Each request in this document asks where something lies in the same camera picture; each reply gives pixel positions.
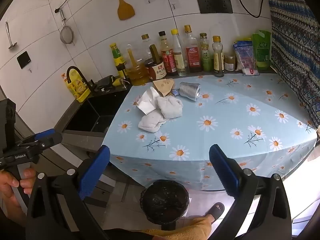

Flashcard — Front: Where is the metal ladle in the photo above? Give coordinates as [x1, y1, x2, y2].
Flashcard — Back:
[5, 21, 18, 50]

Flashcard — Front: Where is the person's left forearm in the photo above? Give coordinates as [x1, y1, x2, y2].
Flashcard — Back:
[0, 192, 28, 240]

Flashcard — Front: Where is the black kitchen sink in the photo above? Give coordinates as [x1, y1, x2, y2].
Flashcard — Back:
[62, 90, 132, 133]

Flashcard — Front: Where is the person's yellow trouser leg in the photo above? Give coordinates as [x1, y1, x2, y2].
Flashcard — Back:
[147, 216, 213, 240]

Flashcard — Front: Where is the green yellow label bottle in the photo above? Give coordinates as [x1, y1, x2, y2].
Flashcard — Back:
[109, 42, 127, 78]

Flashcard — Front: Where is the black trash bin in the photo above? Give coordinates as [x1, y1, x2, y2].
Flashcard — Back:
[140, 180, 190, 231]

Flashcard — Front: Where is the yellow cap dark bottle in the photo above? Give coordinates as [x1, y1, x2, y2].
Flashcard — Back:
[212, 35, 225, 77]

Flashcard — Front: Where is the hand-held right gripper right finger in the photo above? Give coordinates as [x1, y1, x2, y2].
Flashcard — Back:
[209, 144, 294, 240]

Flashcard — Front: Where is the yellow oil jug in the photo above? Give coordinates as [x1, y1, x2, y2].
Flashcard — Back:
[65, 69, 92, 103]

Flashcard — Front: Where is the dark sauce jar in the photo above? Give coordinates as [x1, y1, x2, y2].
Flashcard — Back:
[144, 57, 167, 81]

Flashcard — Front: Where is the black gooseneck faucet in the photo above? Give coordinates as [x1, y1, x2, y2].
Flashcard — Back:
[66, 66, 97, 95]

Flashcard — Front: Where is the tall bottle red label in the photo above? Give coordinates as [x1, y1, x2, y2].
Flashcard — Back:
[184, 25, 202, 73]

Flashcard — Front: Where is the grey slipper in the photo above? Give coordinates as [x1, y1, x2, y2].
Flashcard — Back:
[204, 202, 225, 224]

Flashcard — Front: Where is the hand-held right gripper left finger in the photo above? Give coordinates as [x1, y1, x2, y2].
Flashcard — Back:
[26, 145, 111, 240]

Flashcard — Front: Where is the small black wall switch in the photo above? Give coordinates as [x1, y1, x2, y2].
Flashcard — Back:
[17, 51, 32, 68]

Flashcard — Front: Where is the silver foil packet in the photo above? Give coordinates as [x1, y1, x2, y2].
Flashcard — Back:
[179, 82, 201, 102]

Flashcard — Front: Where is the red label sauce bottle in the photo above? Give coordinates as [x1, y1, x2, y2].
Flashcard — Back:
[158, 31, 177, 75]

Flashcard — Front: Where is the brown paper bag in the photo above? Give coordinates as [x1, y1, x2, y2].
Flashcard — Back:
[152, 79, 176, 97]

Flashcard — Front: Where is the black yellow kitchen tool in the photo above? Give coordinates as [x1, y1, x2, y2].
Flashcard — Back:
[96, 75, 124, 90]

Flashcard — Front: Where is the small glass jar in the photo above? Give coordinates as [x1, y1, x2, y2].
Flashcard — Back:
[224, 55, 236, 71]

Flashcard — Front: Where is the black wall socket panel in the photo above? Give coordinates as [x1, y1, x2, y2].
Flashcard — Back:
[197, 0, 233, 14]

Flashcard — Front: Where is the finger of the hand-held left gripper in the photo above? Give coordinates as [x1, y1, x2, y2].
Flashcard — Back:
[17, 132, 63, 159]
[15, 128, 56, 145]

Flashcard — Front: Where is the white blue salt bag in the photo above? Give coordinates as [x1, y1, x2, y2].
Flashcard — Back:
[233, 40, 260, 76]

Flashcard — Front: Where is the green seasoning pouch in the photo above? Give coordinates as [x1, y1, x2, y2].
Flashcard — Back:
[252, 30, 272, 71]

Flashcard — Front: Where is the blue daisy print tablecloth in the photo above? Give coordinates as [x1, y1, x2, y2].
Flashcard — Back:
[102, 74, 317, 192]

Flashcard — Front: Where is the person's left hand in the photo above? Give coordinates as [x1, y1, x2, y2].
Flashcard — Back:
[0, 168, 37, 208]

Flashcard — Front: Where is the blue patterned curtain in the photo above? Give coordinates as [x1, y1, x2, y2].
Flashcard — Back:
[264, 0, 320, 130]

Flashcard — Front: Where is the wooden spatula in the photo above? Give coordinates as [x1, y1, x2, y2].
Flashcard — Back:
[109, 0, 136, 21]

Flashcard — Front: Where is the clear bottle yellow cap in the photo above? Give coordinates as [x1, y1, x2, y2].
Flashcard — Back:
[171, 29, 188, 77]

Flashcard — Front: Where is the large clear oil bottle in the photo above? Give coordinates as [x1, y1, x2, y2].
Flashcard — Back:
[124, 44, 150, 86]

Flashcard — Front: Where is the green oil bottle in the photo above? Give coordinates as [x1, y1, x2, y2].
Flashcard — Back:
[199, 33, 212, 72]

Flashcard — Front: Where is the clear bottle gold cap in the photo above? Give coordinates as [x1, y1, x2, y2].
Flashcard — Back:
[140, 34, 153, 63]

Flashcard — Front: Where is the metal mesh strainer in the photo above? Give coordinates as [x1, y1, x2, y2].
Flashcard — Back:
[59, 7, 75, 46]

